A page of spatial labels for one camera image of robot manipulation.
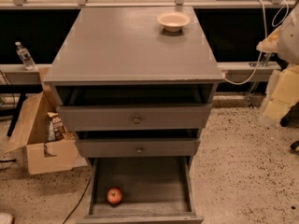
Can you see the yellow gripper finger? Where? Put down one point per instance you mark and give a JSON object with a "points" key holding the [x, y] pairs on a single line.
{"points": [[282, 93]]}

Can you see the red apple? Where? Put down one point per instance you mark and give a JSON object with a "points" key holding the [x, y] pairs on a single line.
{"points": [[114, 195]]}

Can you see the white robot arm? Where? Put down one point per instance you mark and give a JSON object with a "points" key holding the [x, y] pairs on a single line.
{"points": [[284, 40]]}

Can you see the grey wooden drawer cabinet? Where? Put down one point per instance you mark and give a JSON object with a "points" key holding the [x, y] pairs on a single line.
{"points": [[121, 56]]}

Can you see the grey open bottom drawer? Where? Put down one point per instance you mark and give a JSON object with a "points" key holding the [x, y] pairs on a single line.
{"points": [[155, 190]]}

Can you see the grey middle drawer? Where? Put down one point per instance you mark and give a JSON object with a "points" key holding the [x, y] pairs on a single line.
{"points": [[139, 143]]}

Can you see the grey top drawer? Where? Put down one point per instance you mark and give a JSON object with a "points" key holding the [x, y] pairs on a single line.
{"points": [[114, 118]]}

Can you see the metal stand pole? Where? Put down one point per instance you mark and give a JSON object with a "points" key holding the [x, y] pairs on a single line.
{"points": [[263, 61]]}

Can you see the white bowl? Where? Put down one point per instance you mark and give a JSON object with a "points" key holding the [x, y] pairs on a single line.
{"points": [[173, 21]]}

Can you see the brown snack package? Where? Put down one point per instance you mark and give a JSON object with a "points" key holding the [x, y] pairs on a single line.
{"points": [[56, 127]]}

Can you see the open cardboard box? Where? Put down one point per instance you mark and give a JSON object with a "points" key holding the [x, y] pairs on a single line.
{"points": [[31, 133]]}

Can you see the clear plastic water bottle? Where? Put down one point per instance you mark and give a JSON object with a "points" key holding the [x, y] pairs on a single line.
{"points": [[25, 56]]}

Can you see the black table leg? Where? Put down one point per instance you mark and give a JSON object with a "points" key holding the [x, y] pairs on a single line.
{"points": [[16, 113]]}

